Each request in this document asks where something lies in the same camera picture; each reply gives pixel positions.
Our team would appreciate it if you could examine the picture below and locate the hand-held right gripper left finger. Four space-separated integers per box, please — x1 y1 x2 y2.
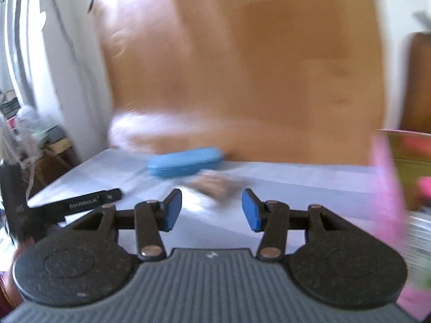
67 188 182 261

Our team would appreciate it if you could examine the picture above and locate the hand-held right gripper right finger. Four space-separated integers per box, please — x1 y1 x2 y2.
242 188 352 262

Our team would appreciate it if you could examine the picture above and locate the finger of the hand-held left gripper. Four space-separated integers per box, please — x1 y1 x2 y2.
97 188 123 205

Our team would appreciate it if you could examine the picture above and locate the brown fabric pouch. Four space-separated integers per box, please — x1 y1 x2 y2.
187 171 245 206

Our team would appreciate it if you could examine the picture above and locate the pink biscuit tin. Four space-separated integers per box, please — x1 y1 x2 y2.
370 128 431 322

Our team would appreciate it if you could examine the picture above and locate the hot pink knitted cloth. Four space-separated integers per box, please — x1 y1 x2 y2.
416 178 431 204

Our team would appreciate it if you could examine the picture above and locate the blue glasses case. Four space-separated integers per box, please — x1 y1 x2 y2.
147 147 224 179

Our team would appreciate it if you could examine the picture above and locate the striped bed sheet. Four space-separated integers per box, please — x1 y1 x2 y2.
25 146 409 253

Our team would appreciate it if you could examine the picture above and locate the wooden stool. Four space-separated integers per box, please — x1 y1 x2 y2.
32 137 79 191

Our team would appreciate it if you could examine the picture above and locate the wooden headboard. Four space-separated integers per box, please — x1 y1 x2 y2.
91 0 388 167

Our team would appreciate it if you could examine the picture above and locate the brown woven chair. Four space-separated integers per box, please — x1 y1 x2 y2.
401 31 431 132

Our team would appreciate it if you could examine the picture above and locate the black wall cable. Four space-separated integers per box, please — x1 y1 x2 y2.
42 0 76 61

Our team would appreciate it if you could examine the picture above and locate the black strap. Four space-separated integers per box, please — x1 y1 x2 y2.
413 12 431 30

